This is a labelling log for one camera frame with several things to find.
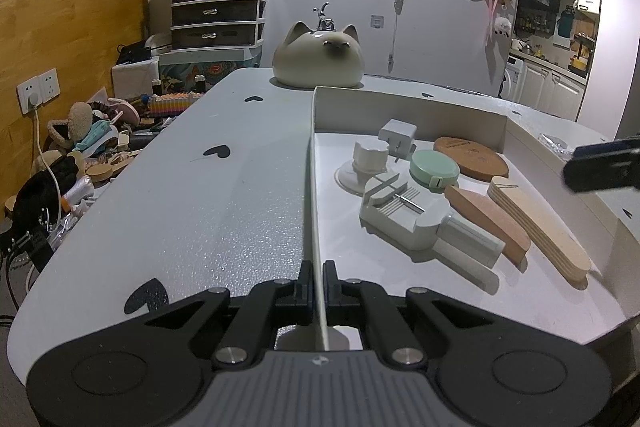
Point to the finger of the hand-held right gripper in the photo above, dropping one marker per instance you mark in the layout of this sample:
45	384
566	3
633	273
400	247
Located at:
605	172

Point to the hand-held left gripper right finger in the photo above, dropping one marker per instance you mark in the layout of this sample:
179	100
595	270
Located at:
330	294

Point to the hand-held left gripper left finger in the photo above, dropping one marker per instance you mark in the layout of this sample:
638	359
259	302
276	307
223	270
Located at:
305	294

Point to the grey watch link remover tool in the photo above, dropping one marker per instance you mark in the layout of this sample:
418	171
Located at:
395	212

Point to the white shallow cardboard box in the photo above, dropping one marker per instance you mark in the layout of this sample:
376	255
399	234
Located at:
450	302

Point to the brown curved wooden piece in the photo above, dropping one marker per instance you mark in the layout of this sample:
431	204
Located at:
487	219

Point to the white suction cup knob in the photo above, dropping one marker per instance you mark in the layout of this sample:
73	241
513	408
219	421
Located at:
370	157

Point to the round green tape measure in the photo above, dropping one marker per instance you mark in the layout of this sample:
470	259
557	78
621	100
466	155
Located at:
434	169

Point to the white charger plug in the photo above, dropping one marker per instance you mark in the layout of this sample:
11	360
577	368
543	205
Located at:
400	134

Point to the clear plastic wrapper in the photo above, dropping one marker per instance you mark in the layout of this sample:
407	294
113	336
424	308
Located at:
557	144

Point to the light curved plywood piece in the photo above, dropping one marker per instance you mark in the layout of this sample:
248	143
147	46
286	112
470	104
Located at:
540	227

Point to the white kitchen base cabinets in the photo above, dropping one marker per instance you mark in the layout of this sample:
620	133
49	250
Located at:
550	89

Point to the round cork coaster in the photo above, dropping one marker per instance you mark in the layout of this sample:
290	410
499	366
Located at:
475	157

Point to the teal water bottle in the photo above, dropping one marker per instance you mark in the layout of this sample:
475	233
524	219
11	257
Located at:
566	23

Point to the rainbow building block toy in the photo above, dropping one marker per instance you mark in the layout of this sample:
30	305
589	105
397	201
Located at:
175	104

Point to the wooden spoon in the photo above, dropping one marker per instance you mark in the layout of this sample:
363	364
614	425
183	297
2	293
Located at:
102	169

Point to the colourful printed storage box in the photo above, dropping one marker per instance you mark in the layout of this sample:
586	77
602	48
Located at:
210	74

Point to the blue face mask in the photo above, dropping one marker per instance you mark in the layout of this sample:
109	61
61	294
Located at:
95	136

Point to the white fabric storage box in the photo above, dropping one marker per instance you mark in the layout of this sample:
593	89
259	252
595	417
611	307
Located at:
135	79

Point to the small silver metal figurine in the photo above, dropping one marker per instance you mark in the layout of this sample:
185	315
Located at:
325	17

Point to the black plush cloth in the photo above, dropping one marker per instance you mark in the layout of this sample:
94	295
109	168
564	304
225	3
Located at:
40	202

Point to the beige plush slipper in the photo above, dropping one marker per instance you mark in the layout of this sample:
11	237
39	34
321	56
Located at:
77	122

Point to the black bag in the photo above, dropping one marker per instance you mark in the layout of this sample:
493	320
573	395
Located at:
135	52

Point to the dark plastic drawer unit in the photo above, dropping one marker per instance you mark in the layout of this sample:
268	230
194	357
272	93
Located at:
217	9

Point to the hanging grey wall ornament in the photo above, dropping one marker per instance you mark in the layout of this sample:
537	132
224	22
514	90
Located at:
398	2

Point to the white wall switch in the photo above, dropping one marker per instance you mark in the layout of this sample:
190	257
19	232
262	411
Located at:
376	21

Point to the white wall power outlet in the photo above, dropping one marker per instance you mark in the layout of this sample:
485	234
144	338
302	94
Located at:
37	89

